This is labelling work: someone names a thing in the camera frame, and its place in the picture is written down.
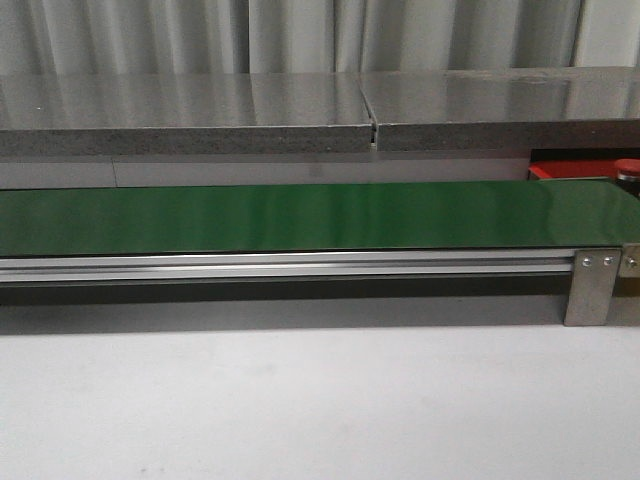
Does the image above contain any red mushroom push button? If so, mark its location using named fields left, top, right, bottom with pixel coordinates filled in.
left=614, top=158, right=640, bottom=198

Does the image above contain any white pleated curtain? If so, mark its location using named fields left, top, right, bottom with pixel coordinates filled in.
left=1, top=1, right=639, bottom=75

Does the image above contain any red plastic tray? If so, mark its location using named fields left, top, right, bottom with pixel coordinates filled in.
left=528, top=159, right=617, bottom=183

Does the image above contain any aluminium conveyor frame rail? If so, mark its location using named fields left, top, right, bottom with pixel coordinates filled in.
left=1, top=249, right=576, bottom=286

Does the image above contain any steel conveyor support bracket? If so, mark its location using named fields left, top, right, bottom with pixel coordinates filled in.
left=564, top=248, right=621, bottom=327

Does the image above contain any steel conveyor end plate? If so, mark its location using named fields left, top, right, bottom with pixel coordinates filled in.
left=618, top=243, right=640, bottom=278

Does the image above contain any green conveyor belt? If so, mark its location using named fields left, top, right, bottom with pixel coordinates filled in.
left=1, top=180, right=639, bottom=257

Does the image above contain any grey granite counter slab left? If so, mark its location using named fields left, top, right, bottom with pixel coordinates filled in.
left=1, top=73, right=373, bottom=156

